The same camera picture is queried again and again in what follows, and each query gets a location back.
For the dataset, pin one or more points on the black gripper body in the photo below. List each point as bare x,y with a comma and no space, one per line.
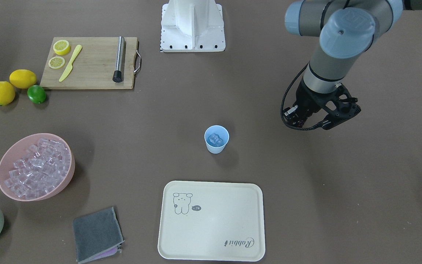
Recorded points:
307,100

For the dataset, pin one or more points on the clear ice cubes pile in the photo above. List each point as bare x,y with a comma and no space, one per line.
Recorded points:
37,168

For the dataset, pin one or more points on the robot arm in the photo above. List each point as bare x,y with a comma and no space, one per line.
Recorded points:
346,29

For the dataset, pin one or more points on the light blue cup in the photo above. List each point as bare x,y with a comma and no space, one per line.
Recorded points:
222,132

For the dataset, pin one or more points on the cream rabbit tray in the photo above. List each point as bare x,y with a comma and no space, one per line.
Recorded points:
212,221

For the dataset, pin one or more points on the steel muddler black tip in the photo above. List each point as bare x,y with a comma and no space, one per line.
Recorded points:
118,71

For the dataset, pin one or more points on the wooden cutting board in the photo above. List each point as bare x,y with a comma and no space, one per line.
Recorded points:
94,67

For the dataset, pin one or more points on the yellow plastic knife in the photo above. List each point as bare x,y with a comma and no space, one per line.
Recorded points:
69,66

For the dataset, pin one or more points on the grey folded cloth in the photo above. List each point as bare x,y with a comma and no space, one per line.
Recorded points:
97,235

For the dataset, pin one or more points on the lemon slice upper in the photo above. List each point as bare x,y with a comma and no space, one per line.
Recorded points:
61,47

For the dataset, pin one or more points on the lemon slice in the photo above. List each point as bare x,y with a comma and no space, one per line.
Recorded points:
56,62
61,47

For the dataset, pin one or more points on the lemon slice lower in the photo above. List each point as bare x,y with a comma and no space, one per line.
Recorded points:
56,62

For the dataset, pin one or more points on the green lime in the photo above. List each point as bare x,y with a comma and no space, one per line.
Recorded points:
36,94

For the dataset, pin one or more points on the pink bowl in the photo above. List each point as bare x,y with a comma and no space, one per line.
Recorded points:
64,179

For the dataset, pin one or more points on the yellow lemon near board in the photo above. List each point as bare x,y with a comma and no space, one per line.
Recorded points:
23,79

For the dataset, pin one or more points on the yellow lemon outer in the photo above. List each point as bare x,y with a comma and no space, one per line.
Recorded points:
7,93

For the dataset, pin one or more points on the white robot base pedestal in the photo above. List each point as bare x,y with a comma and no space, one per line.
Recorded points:
192,26

